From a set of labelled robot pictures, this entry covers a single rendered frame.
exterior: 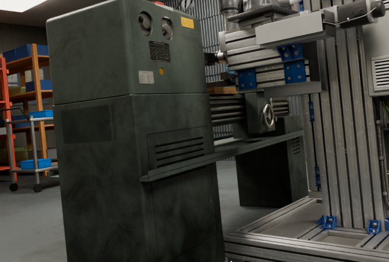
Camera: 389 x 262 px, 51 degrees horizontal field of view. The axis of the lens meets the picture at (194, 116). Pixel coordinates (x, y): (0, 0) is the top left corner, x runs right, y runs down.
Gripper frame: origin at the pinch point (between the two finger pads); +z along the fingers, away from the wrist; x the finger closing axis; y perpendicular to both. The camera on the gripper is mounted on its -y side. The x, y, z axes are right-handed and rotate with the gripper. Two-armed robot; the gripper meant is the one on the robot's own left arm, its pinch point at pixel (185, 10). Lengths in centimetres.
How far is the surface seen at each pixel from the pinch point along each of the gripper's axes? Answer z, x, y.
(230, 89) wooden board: 42, -19, 29
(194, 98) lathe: 44, -28, -25
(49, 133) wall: 236, 624, 421
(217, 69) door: 38, 181, 369
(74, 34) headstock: 22, 7, -70
